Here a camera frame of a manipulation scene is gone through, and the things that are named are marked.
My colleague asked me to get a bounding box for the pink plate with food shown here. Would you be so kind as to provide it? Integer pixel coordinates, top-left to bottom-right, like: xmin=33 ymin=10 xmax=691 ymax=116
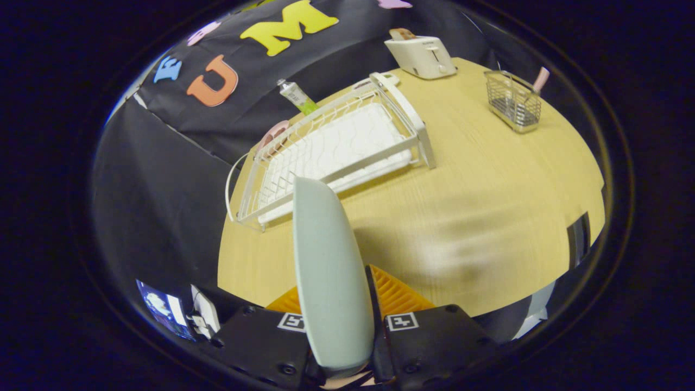
xmin=255 ymin=119 xmax=291 ymax=158

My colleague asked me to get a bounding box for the white toaster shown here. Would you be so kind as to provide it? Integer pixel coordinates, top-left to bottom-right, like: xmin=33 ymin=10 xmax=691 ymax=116
xmin=384 ymin=35 xmax=458 ymax=80

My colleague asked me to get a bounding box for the black object beside table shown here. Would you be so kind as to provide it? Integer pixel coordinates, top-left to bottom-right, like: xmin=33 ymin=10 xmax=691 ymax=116
xmin=566 ymin=212 xmax=591 ymax=269

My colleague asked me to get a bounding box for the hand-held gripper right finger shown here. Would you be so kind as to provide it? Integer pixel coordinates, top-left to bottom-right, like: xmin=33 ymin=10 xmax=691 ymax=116
xmin=364 ymin=264 xmax=500 ymax=389

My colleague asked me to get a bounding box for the pale green plate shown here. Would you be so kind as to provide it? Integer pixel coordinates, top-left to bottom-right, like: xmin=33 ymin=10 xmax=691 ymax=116
xmin=292 ymin=175 xmax=376 ymax=379

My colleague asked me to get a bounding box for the white dish rack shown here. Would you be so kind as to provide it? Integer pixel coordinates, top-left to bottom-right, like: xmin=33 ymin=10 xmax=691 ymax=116
xmin=225 ymin=72 xmax=437 ymax=231

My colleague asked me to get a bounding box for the white compartment tray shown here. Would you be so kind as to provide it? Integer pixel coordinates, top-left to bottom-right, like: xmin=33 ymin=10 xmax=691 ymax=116
xmin=352 ymin=73 xmax=401 ymax=90

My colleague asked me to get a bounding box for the computer screen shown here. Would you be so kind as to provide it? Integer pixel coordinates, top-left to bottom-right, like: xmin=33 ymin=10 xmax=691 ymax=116
xmin=136 ymin=279 xmax=192 ymax=342

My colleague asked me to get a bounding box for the white device with cable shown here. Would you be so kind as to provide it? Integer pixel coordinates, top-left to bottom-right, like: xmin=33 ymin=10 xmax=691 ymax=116
xmin=190 ymin=285 xmax=220 ymax=340

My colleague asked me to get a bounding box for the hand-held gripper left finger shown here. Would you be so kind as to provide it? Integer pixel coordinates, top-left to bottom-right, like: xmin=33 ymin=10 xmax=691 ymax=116
xmin=209 ymin=285 xmax=326 ymax=389

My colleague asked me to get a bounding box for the clear bottle green liquid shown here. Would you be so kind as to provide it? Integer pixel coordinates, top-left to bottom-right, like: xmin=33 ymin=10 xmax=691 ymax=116
xmin=277 ymin=79 xmax=320 ymax=116

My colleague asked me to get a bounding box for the metal wire basket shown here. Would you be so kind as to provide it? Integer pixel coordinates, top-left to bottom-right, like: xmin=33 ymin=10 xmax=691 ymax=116
xmin=484 ymin=70 xmax=542 ymax=134

